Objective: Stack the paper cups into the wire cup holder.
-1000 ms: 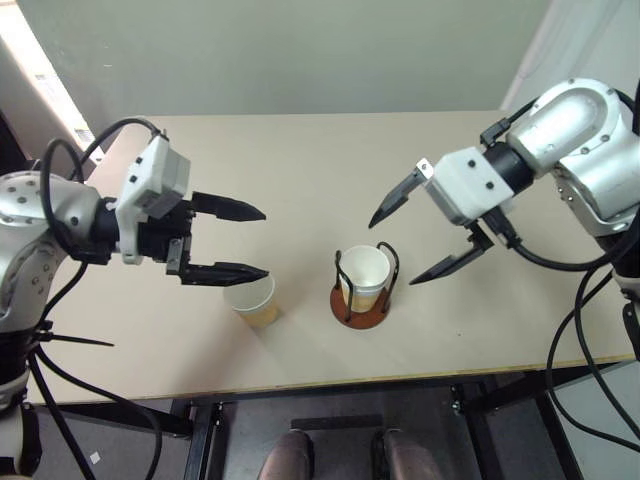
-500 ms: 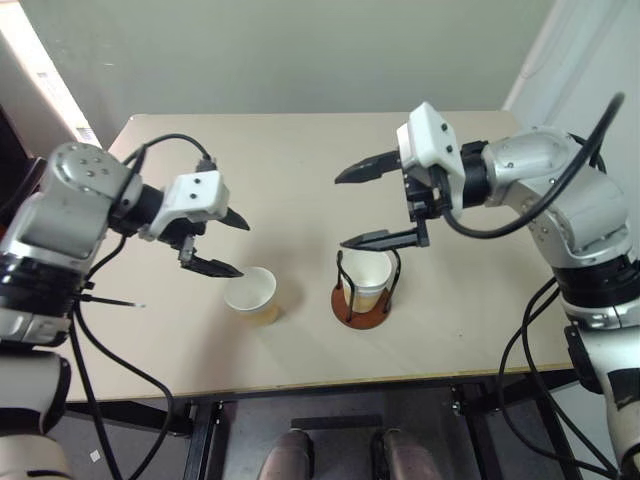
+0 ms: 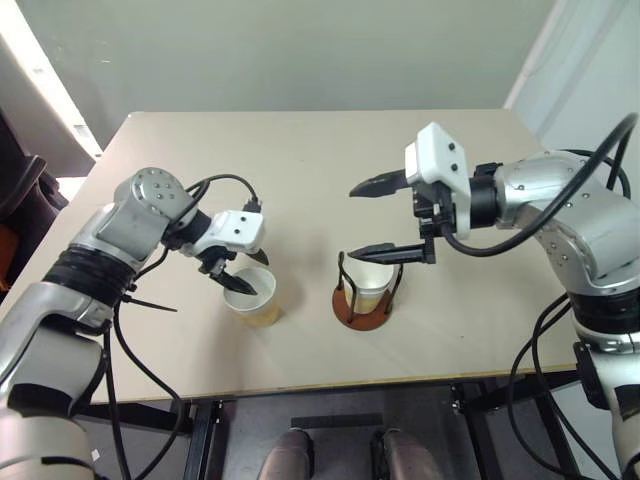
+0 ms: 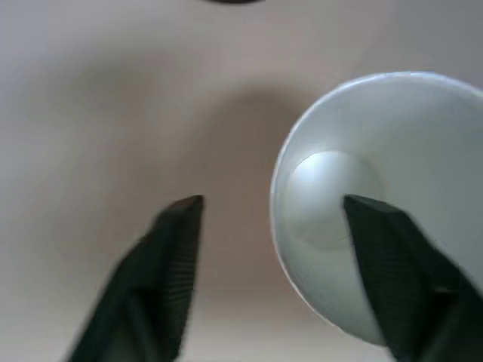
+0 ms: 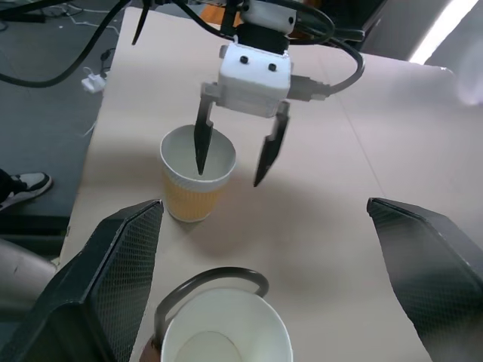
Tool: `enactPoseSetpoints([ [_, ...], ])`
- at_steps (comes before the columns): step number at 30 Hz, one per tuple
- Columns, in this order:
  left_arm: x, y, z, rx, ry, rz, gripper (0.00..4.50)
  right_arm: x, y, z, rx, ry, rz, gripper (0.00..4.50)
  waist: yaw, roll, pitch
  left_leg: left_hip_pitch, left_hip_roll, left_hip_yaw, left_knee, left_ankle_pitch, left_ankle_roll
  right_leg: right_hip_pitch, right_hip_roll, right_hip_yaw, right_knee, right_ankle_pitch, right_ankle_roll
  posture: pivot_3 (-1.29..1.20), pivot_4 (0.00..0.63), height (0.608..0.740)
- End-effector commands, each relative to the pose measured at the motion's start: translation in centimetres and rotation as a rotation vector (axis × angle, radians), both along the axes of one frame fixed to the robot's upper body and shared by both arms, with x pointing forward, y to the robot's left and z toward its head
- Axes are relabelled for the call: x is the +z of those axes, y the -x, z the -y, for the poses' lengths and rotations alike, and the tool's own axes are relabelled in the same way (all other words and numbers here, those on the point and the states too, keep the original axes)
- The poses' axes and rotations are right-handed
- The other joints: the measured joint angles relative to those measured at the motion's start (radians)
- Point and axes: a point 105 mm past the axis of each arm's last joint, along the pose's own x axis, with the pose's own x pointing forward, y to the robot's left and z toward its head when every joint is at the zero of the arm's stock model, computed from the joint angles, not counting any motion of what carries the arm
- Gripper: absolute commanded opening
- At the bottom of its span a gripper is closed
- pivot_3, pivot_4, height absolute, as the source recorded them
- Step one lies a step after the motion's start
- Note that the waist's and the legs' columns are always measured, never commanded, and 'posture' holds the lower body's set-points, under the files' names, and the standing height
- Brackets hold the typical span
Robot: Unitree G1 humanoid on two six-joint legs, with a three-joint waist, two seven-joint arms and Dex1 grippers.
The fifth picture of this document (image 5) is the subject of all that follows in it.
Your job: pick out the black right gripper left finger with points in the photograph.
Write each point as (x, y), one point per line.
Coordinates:
(75, 286)

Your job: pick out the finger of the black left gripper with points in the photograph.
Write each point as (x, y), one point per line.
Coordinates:
(203, 143)
(272, 151)

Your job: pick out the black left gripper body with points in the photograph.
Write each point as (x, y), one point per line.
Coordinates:
(212, 92)

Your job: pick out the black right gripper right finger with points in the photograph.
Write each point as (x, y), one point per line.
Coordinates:
(434, 271)

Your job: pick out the yellow ribbed paper cup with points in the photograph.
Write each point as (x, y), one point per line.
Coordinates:
(190, 196)

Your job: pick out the white paper cup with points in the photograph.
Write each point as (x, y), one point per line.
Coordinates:
(226, 328)

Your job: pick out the silver robot body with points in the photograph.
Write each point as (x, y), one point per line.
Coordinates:
(22, 271)

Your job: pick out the black and white sneaker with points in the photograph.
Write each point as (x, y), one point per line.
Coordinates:
(28, 184)

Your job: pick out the white power adapter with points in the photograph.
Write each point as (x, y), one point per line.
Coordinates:
(92, 82)

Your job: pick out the dark cabinet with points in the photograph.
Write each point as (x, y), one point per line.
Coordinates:
(392, 26)

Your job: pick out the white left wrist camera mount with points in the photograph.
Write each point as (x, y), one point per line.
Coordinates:
(256, 79)

